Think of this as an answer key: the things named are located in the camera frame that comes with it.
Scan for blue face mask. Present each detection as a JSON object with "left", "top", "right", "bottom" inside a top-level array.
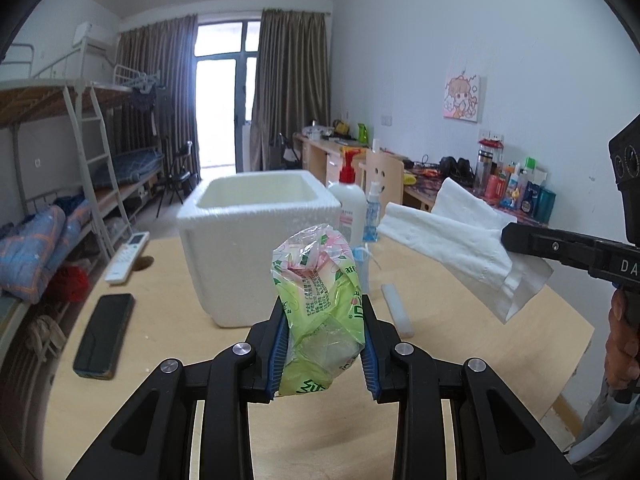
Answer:
[{"left": 350, "top": 241, "right": 381, "bottom": 295}]

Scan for black phone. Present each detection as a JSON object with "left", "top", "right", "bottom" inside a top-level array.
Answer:
[{"left": 73, "top": 294, "right": 137, "bottom": 380}]

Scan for cartoon wall poster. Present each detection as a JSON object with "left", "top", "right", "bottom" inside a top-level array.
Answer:
[{"left": 442, "top": 72, "right": 482, "bottom": 123}]

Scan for blue orange quilt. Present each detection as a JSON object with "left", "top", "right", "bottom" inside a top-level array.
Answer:
[{"left": 0, "top": 195, "right": 93, "bottom": 303}]

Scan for hanging dark clothes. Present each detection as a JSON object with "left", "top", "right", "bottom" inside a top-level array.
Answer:
[{"left": 131, "top": 85, "right": 173, "bottom": 136}]

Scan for blue spray bottle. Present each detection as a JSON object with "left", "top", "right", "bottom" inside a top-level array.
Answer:
[{"left": 361, "top": 182, "right": 386, "bottom": 243}]

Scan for white pump bottle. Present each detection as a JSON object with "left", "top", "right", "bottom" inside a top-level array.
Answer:
[{"left": 327, "top": 149, "right": 368, "bottom": 248}]

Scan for wooden desk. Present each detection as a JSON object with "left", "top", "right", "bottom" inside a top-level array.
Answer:
[{"left": 292, "top": 132, "right": 556, "bottom": 226}]

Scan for wooden smiley face chair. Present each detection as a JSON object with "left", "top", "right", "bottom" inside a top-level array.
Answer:
[{"left": 357, "top": 150, "right": 405, "bottom": 211}]

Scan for white remote control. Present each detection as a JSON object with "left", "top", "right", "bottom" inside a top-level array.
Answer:
[{"left": 104, "top": 231, "right": 151, "bottom": 282}]

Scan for brown curtain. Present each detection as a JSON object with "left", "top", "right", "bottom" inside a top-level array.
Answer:
[
  {"left": 250, "top": 8, "right": 332, "bottom": 171},
  {"left": 117, "top": 14, "right": 198, "bottom": 181}
]

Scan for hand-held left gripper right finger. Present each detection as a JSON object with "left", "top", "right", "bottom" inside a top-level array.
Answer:
[{"left": 360, "top": 292, "right": 573, "bottom": 480}]

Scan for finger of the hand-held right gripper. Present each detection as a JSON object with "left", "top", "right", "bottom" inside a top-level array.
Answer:
[{"left": 501, "top": 222, "right": 599, "bottom": 277}]

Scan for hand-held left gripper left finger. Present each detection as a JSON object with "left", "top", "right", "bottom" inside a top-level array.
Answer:
[{"left": 67, "top": 304, "right": 291, "bottom": 480}]

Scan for white foam strip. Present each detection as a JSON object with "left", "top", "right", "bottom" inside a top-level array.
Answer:
[{"left": 381, "top": 282, "right": 416, "bottom": 337}]

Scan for red cloth bundle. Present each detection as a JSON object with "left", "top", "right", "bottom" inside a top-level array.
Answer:
[{"left": 50, "top": 265, "right": 91, "bottom": 303}]

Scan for white tissue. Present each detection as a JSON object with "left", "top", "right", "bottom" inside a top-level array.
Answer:
[{"left": 377, "top": 177, "right": 555, "bottom": 323}]

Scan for black headphones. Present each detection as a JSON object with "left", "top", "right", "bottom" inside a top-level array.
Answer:
[{"left": 439, "top": 156, "right": 473, "bottom": 183}]

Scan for yellow cartoon bottle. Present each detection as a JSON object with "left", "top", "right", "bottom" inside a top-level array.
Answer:
[{"left": 502, "top": 172, "right": 523, "bottom": 211}]

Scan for green white box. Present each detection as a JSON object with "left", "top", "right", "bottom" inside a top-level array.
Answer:
[{"left": 520, "top": 157, "right": 548, "bottom": 186}]

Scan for white foam box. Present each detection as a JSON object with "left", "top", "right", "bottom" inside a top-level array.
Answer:
[{"left": 176, "top": 170, "right": 342, "bottom": 330}]

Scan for blue plaid bedding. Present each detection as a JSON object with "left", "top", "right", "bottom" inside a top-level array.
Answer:
[{"left": 95, "top": 149, "right": 166, "bottom": 186}]

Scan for black folding chair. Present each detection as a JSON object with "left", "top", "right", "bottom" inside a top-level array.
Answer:
[{"left": 162, "top": 140, "right": 199, "bottom": 206}]

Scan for metal bunk bed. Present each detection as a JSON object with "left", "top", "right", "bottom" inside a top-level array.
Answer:
[
  {"left": 90, "top": 64, "right": 168, "bottom": 221},
  {"left": 0, "top": 42, "right": 133, "bottom": 461}
]

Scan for white air conditioner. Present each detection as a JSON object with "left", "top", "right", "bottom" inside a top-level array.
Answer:
[{"left": 72, "top": 21, "right": 112, "bottom": 51}]

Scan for dark blue bottle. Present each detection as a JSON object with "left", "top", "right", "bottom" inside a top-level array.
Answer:
[{"left": 522, "top": 182, "right": 541, "bottom": 216}]

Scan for green plastic packet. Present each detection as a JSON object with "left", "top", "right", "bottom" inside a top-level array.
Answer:
[{"left": 270, "top": 223, "right": 368, "bottom": 397}]

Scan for glass balcony door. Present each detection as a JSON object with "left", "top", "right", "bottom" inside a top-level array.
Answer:
[{"left": 192, "top": 17, "right": 261, "bottom": 171}]

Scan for person's right hand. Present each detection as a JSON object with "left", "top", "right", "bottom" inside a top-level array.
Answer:
[{"left": 604, "top": 290, "right": 640, "bottom": 393}]

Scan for glass bottle red lid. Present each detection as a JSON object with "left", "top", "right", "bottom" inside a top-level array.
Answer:
[{"left": 475, "top": 139, "right": 503, "bottom": 191}]

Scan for teal bottle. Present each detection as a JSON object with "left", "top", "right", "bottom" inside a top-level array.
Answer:
[{"left": 537, "top": 189, "right": 557, "bottom": 224}]

